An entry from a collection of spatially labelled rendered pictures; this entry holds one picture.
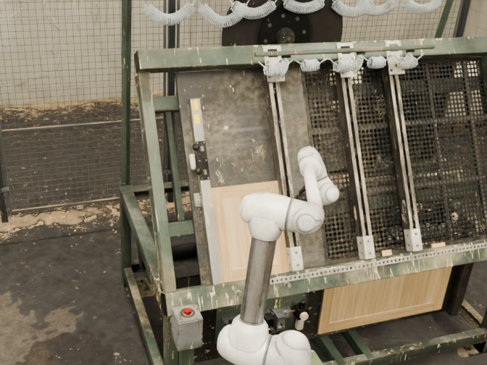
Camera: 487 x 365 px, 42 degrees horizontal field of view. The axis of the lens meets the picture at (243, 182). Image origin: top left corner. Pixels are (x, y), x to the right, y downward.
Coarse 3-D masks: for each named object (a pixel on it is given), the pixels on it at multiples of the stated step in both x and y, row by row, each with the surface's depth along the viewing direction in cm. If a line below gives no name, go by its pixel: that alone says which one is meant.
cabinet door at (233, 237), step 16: (224, 192) 326; (240, 192) 329; (256, 192) 331; (272, 192) 334; (224, 208) 325; (240, 208) 328; (224, 224) 324; (240, 224) 328; (224, 240) 324; (240, 240) 327; (224, 256) 323; (240, 256) 326; (224, 272) 322; (240, 272) 325; (272, 272) 331
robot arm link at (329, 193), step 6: (318, 180) 295; (324, 180) 296; (318, 186) 295; (324, 186) 293; (330, 186) 292; (324, 192) 292; (330, 192) 292; (336, 192) 293; (324, 198) 293; (330, 198) 292; (336, 198) 293; (324, 204) 297
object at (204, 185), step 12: (192, 108) 322; (192, 120) 322; (192, 132) 324; (204, 180) 321; (204, 192) 320; (204, 204) 320; (204, 216) 319; (204, 228) 322; (216, 240) 320; (216, 252) 320; (216, 264) 319; (216, 276) 319
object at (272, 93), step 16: (272, 48) 331; (272, 80) 330; (272, 96) 333; (272, 112) 332; (272, 128) 334; (272, 144) 337; (288, 160) 333; (288, 176) 332; (288, 192) 332; (288, 240) 330; (288, 256) 332
